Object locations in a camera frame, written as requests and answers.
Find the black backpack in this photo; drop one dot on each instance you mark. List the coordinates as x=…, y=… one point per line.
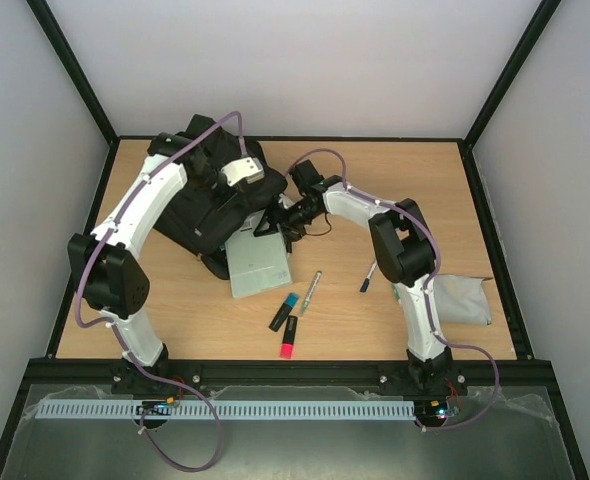
x=203, y=215

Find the white glue stick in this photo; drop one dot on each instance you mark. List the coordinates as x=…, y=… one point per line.
x=396, y=293

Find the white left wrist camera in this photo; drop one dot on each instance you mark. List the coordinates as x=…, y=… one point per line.
x=248, y=169

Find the grey slotted cable duct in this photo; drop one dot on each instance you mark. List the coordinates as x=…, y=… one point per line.
x=226, y=410

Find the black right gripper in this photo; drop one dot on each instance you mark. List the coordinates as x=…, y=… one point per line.
x=280, y=220

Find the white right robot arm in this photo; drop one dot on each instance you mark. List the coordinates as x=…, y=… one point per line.
x=404, y=249

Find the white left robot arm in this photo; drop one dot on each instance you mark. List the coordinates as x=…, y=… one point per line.
x=111, y=286

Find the black aluminium frame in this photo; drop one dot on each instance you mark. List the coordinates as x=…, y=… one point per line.
x=524, y=371

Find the grey notebook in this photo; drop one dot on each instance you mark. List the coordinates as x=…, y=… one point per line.
x=256, y=264

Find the blue marker pen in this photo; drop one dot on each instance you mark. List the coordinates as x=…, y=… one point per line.
x=367, y=280

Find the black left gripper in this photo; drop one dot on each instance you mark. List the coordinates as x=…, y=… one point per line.
x=220, y=201

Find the grey pencil pouch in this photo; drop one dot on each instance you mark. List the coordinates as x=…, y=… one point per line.
x=462, y=300

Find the green marker pen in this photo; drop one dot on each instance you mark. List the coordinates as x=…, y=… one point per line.
x=310, y=292

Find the blue highlighter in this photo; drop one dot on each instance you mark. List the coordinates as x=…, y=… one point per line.
x=283, y=312

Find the pink highlighter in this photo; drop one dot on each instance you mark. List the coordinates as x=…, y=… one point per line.
x=289, y=336

